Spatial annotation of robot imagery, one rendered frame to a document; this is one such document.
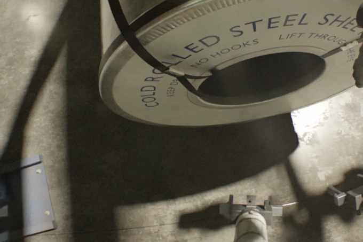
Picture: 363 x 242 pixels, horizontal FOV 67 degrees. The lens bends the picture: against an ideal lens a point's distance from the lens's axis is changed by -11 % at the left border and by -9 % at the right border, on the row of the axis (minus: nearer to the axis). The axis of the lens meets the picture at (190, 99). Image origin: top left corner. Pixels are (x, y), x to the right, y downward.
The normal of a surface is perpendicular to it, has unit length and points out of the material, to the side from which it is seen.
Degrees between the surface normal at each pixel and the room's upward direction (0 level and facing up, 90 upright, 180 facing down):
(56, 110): 0
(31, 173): 0
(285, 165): 0
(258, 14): 90
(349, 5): 90
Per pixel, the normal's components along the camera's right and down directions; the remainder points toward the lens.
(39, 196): -0.06, -0.33
